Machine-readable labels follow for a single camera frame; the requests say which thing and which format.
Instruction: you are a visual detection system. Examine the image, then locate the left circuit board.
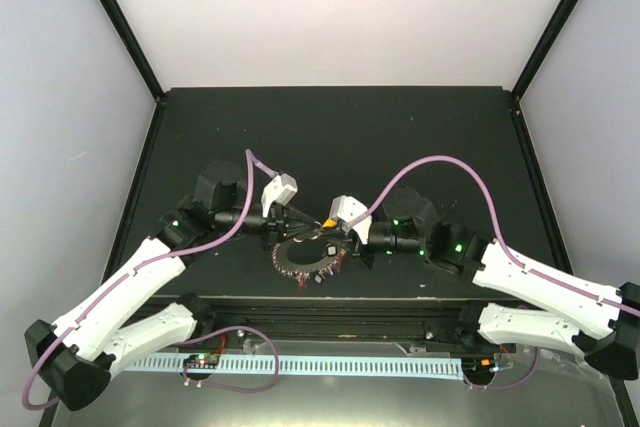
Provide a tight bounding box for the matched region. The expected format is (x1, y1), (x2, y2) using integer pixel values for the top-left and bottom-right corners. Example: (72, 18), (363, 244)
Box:
(183, 353), (220, 369)

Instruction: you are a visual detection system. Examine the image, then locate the keyring with coloured keys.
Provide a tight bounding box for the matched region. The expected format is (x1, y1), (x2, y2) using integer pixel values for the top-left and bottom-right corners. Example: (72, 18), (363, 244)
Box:
(271, 233), (347, 289)

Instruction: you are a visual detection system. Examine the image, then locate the right circuit board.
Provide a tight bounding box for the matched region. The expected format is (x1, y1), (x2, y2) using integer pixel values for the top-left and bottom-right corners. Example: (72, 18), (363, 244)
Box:
(461, 344), (515, 383)

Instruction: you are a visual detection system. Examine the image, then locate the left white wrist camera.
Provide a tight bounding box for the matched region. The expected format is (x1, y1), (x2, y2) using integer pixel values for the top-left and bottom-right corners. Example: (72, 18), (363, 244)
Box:
(261, 173), (298, 218)

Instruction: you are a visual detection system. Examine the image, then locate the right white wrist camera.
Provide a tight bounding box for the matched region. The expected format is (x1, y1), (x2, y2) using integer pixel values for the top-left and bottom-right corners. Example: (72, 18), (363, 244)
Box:
(328, 195), (373, 245)

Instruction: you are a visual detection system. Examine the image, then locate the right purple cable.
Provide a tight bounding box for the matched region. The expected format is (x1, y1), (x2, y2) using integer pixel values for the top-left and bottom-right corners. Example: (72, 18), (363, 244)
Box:
(347, 155), (640, 392)

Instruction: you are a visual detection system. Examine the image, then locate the black aluminium front rail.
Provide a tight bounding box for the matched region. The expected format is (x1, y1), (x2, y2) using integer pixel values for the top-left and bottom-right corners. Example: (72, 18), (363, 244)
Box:
(124, 296), (501, 348)

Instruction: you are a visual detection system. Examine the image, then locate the right black frame post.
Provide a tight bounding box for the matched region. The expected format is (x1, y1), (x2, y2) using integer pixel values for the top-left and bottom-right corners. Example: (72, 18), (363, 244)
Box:
(511, 0), (580, 101)

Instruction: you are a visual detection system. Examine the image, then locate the left black frame post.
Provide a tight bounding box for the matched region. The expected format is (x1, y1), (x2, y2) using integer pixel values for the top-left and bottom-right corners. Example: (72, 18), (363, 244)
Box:
(98, 0), (165, 102)

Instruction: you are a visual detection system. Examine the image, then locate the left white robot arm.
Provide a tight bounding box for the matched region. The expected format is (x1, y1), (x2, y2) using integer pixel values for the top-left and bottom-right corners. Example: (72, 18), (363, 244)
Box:
(21, 152), (313, 411)

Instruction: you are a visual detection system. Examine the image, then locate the black work mat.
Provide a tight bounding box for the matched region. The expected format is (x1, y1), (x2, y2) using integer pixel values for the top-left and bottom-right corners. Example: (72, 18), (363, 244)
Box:
(108, 86), (566, 302)

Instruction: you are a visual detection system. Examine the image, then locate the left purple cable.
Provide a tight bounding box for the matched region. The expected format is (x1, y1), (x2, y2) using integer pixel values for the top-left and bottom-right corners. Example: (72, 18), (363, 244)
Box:
(20, 148), (286, 409)

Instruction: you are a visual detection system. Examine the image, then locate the circuit board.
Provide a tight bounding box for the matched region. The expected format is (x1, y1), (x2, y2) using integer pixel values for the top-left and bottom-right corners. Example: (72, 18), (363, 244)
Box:
(461, 344), (515, 383)
(183, 353), (220, 369)

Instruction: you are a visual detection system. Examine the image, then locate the black frame post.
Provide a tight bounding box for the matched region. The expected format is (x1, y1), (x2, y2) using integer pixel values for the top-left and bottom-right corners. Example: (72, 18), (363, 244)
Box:
(98, 0), (165, 102)
(511, 0), (580, 101)

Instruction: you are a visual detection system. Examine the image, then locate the white slotted cable duct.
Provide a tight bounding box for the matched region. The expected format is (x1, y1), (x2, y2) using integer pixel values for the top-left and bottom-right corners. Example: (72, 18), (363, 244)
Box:
(125, 353), (464, 381)

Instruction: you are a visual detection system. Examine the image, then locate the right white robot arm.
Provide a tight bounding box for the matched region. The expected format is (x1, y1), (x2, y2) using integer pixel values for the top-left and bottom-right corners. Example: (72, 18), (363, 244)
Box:
(321, 188), (639, 380)

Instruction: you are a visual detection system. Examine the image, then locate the purple cable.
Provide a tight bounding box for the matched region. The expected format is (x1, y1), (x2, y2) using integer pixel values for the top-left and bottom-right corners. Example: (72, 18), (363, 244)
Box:
(20, 148), (286, 409)
(347, 155), (640, 392)

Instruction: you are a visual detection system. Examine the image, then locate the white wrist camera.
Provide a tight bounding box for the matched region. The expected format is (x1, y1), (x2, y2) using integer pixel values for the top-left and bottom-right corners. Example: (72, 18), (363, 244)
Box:
(261, 173), (298, 218)
(328, 195), (373, 245)

